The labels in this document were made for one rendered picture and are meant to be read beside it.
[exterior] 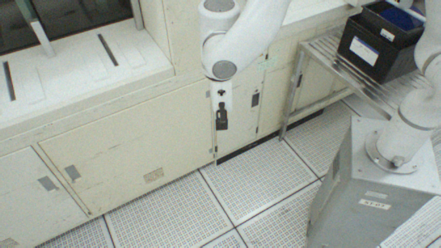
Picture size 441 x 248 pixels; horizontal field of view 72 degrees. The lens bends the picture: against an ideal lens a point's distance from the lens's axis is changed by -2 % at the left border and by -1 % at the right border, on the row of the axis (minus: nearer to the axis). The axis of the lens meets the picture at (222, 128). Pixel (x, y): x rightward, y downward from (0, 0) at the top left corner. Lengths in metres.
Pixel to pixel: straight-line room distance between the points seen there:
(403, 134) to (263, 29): 0.65
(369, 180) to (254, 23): 0.72
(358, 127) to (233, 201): 0.88
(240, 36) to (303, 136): 1.64
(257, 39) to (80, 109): 0.83
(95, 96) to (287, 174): 1.22
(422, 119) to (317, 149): 1.16
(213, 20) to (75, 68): 0.85
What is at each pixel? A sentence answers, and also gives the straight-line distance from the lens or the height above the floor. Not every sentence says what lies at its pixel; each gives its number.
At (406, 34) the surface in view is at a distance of 1.37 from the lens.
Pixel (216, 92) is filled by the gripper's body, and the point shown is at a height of 1.13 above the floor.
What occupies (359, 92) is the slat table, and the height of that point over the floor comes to 0.75.
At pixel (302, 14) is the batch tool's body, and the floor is 0.87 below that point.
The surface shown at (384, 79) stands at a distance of 1.44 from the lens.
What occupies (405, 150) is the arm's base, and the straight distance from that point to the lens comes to 1.12.
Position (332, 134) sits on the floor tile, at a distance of 2.22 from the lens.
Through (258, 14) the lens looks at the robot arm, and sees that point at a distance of 0.56.
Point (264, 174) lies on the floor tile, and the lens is 1.92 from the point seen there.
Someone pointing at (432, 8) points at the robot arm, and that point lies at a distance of 0.80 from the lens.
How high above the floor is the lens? 1.63
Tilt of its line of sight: 50 degrees down
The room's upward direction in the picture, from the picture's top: straight up
